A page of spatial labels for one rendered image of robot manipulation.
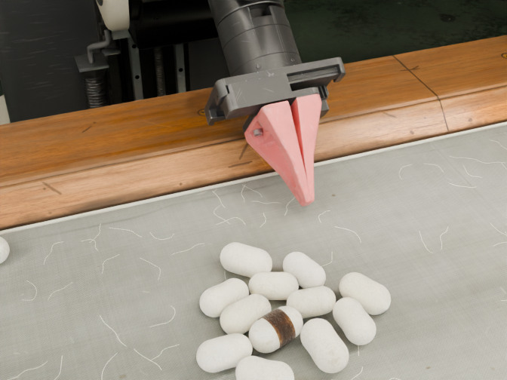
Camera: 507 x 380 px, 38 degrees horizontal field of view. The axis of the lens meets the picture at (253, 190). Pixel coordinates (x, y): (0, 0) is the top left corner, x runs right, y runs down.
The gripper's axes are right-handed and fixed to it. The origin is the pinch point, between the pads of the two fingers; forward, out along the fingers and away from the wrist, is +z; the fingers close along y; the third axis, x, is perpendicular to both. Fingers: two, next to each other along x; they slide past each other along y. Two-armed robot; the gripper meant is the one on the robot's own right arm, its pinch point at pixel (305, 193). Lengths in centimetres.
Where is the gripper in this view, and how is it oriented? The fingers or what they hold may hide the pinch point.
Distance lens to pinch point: 56.4
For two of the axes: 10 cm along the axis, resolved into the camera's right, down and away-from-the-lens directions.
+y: 9.4, -2.2, 2.8
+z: 2.8, 9.4, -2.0
